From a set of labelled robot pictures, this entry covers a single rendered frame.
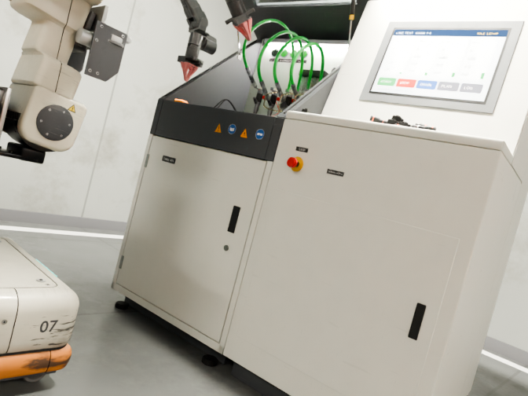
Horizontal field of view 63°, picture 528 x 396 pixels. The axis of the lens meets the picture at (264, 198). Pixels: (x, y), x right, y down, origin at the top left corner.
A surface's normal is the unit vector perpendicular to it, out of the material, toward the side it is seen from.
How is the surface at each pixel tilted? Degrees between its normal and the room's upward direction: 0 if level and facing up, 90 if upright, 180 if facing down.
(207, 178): 90
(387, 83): 76
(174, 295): 90
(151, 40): 90
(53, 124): 90
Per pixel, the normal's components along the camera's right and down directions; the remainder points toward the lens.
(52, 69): 0.72, 0.22
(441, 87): -0.49, -0.34
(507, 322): -0.65, -0.14
